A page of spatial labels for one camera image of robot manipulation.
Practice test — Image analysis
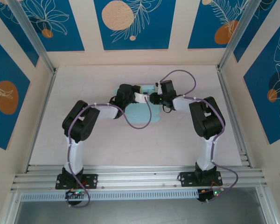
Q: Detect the grey metal sheet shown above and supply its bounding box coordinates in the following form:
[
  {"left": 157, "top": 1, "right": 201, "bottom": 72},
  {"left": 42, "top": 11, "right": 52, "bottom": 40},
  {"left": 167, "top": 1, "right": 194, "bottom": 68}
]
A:
[{"left": 13, "top": 188, "right": 273, "bottom": 224}]

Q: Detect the grey slotted cable duct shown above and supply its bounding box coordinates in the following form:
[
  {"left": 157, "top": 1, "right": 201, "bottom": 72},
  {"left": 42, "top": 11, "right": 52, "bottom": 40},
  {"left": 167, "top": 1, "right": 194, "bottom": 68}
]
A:
[{"left": 21, "top": 189, "right": 200, "bottom": 201}]

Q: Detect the small controller circuit board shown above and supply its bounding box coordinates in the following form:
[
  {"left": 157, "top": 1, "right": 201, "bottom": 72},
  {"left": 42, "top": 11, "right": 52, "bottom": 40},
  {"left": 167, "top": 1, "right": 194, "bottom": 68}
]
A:
[
  {"left": 64, "top": 189, "right": 87, "bottom": 199},
  {"left": 197, "top": 188, "right": 225, "bottom": 202}
]

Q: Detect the aluminium frame post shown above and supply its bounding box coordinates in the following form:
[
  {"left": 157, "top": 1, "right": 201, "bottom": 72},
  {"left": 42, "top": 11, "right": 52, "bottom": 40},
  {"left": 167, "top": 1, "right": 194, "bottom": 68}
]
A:
[
  {"left": 217, "top": 0, "right": 258, "bottom": 70},
  {"left": 8, "top": 0, "right": 58, "bottom": 75}
]

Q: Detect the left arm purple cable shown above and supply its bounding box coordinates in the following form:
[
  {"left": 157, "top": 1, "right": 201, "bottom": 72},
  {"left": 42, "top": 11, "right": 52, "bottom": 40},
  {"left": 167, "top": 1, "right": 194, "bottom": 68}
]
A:
[{"left": 66, "top": 94, "right": 153, "bottom": 208}]

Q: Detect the aluminium rail beam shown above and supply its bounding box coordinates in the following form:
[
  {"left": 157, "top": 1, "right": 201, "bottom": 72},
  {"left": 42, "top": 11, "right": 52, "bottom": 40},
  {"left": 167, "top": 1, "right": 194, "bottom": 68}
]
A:
[{"left": 10, "top": 165, "right": 266, "bottom": 192}]

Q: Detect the blue floral wall panel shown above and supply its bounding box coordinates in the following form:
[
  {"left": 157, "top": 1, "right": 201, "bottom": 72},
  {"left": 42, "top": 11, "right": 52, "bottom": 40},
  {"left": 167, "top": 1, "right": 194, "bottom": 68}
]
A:
[
  {"left": 244, "top": 23, "right": 280, "bottom": 145},
  {"left": 94, "top": 0, "right": 177, "bottom": 50},
  {"left": 233, "top": 0, "right": 280, "bottom": 63},
  {"left": 0, "top": 0, "right": 40, "bottom": 68},
  {"left": 188, "top": 0, "right": 248, "bottom": 49},
  {"left": 13, "top": 0, "right": 85, "bottom": 52},
  {"left": 0, "top": 32, "right": 31, "bottom": 151}
]

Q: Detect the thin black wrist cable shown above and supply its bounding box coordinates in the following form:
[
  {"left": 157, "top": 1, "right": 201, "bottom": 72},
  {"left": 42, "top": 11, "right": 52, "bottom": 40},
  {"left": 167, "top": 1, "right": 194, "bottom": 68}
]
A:
[{"left": 161, "top": 105, "right": 175, "bottom": 115}]

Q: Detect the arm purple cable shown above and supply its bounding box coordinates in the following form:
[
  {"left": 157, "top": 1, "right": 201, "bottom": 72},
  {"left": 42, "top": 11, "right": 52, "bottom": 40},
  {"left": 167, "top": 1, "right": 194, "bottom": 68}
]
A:
[
  {"left": 66, "top": 94, "right": 153, "bottom": 208},
  {"left": 157, "top": 69, "right": 239, "bottom": 203}
]

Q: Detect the aluminium side rail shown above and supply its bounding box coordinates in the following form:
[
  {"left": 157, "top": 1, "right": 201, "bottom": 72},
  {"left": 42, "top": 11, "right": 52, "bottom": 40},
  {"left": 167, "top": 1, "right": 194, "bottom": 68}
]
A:
[
  {"left": 25, "top": 67, "right": 58, "bottom": 174},
  {"left": 216, "top": 66, "right": 252, "bottom": 168}
]

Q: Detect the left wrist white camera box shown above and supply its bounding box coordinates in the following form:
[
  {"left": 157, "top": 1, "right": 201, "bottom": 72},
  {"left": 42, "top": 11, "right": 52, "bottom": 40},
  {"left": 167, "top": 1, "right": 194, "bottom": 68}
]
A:
[{"left": 134, "top": 91, "right": 150, "bottom": 103}]

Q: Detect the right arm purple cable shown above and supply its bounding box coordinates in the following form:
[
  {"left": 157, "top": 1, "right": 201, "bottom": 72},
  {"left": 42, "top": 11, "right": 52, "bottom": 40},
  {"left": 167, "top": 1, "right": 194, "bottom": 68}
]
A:
[{"left": 157, "top": 69, "right": 239, "bottom": 203}]

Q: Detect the light blue paper box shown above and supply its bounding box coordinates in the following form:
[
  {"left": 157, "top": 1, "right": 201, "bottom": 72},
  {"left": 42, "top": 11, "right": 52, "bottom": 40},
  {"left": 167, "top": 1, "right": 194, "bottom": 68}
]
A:
[{"left": 114, "top": 84, "right": 161, "bottom": 125}]

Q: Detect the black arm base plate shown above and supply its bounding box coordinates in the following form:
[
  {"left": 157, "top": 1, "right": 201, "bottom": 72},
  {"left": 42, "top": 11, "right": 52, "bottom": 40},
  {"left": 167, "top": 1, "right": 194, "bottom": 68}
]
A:
[
  {"left": 55, "top": 174, "right": 98, "bottom": 189},
  {"left": 179, "top": 171, "right": 223, "bottom": 187}
]

